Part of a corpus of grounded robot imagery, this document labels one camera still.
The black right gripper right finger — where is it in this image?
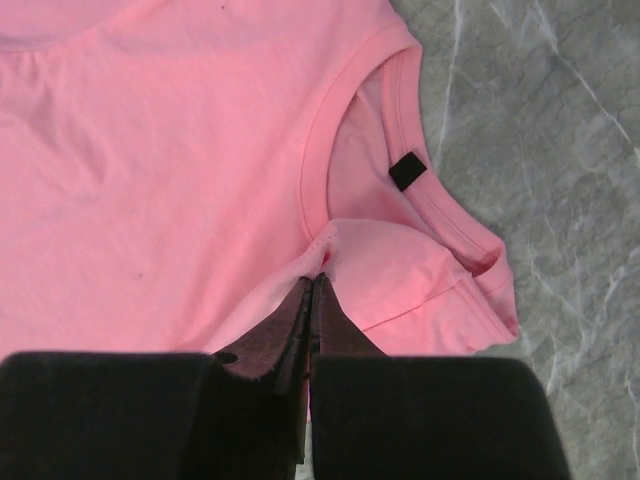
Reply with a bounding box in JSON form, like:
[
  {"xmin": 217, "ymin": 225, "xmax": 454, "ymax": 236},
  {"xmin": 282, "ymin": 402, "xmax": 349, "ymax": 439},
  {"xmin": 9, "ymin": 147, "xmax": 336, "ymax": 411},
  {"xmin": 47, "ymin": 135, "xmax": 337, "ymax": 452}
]
[{"xmin": 310, "ymin": 276, "xmax": 570, "ymax": 479}]

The pink t shirt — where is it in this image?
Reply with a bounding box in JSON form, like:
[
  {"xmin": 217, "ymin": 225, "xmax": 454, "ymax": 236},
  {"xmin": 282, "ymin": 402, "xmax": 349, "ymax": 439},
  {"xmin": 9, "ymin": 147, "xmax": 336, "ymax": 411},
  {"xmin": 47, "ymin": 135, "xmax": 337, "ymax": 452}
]
[{"xmin": 1, "ymin": 1, "xmax": 518, "ymax": 355}]

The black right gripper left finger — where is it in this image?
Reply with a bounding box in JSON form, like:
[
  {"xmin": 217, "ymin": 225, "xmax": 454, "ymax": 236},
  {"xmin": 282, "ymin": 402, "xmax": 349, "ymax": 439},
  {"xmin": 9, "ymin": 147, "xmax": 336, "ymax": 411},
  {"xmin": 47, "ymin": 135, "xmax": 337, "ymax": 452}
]
[{"xmin": 1, "ymin": 278, "xmax": 313, "ymax": 479}]

